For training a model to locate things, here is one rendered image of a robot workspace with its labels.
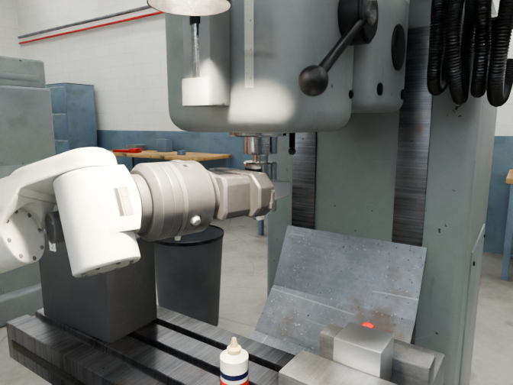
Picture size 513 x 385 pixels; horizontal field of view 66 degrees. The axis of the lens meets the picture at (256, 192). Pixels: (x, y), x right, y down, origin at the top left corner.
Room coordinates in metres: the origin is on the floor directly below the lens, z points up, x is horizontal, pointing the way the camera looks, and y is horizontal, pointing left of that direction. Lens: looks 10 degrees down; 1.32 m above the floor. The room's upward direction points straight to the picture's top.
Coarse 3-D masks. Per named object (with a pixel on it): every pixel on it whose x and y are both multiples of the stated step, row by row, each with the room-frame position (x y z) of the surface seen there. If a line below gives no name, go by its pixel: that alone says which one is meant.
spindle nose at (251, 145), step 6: (246, 138) 0.54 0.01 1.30; (252, 138) 0.53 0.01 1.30; (258, 138) 0.53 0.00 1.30; (264, 138) 0.53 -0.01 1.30; (270, 138) 0.53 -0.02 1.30; (276, 138) 0.55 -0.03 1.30; (246, 144) 0.54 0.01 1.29; (252, 144) 0.53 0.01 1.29; (258, 144) 0.53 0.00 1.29; (264, 144) 0.53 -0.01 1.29; (270, 144) 0.53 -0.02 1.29; (276, 144) 0.55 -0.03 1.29; (246, 150) 0.54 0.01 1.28; (252, 150) 0.53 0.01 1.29; (258, 150) 0.53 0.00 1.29; (264, 150) 0.53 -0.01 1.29; (270, 150) 0.53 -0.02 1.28; (276, 150) 0.55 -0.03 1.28
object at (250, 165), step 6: (246, 162) 0.54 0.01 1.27; (252, 162) 0.54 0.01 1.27; (258, 162) 0.54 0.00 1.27; (264, 162) 0.54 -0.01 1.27; (270, 162) 0.54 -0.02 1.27; (246, 168) 0.54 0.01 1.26; (252, 168) 0.53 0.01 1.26; (258, 168) 0.53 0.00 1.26; (264, 168) 0.53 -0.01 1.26; (270, 168) 0.53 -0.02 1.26; (276, 168) 0.55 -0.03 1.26
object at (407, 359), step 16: (320, 336) 0.53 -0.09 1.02; (320, 352) 0.53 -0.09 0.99; (400, 352) 0.48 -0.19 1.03; (416, 352) 0.48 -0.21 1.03; (432, 352) 0.54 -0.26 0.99; (400, 368) 0.46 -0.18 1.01; (416, 368) 0.45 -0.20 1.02; (432, 368) 0.46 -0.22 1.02; (400, 384) 0.46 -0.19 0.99; (416, 384) 0.45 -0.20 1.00; (432, 384) 0.47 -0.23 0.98
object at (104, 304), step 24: (48, 240) 0.77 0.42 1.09; (144, 240) 0.76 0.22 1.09; (48, 264) 0.78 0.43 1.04; (144, 264) 0.76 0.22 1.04; (48, 288) 0.78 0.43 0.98; (72, 288) 0.74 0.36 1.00; (96, 288) 0.70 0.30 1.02; (120, 288) 0.71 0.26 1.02; (144, 288) 0.76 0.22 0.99; (48, 312) 0.79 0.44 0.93; (72, 312) 0.74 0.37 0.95; (96, 312) 0.70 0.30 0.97; (120, 312) 0.70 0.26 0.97; (144, 312) 0.75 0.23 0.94; (96, 336) 0.70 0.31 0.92; (120, 336) 0.70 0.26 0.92
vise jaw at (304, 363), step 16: (304, 352) 0.48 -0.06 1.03; (288, 368) 0.44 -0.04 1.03; (304, 368) 0.44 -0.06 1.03; (320, 368) 0.44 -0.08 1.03; (336, 368) 0.44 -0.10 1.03; (352, 368) 0.44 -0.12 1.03; (288, 384) 0.43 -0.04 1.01; (304, 384) 0.42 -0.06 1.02; (320, 384) 0.41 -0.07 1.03; (336, 384) 0.41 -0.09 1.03; (352, 384) 0.41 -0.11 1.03; (368, 384) 0.41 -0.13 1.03; (384, 384) 0.41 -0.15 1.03
